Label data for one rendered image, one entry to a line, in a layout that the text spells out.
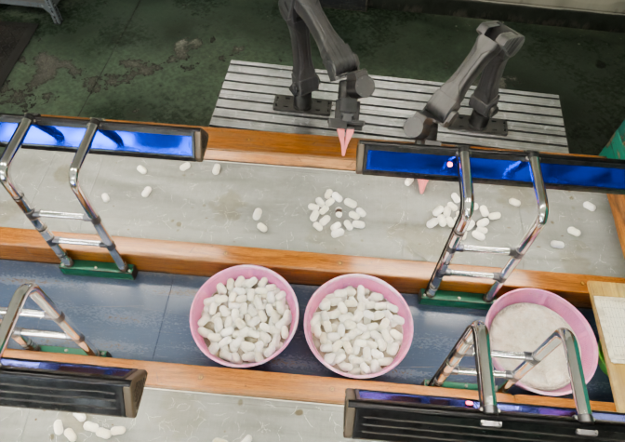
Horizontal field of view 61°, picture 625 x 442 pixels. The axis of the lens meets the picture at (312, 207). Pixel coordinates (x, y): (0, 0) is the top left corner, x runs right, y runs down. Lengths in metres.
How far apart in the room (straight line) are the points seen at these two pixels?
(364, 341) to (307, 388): 0.18
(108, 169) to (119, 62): 1.60
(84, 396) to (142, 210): 0.70
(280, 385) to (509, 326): 0.59
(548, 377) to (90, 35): 2.94
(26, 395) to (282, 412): 0.54
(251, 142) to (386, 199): 0.44
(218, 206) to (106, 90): 1.66
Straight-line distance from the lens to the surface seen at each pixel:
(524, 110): 2.02
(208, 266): 1.44
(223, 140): 1.65
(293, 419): 1.28
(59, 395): 1.02
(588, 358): 1.48
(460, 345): 1.09
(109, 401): 0.99
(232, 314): 1.37
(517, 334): 1.45
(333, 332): 1.35
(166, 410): 1.32
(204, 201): 1.55
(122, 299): 1.52
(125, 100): 2.99
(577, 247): 1.63
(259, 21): 3.37
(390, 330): 1.36
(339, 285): 1.39
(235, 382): 1.28
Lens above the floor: 1.99
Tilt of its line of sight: 56 degrees down
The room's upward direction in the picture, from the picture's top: 2 degrees clockwise
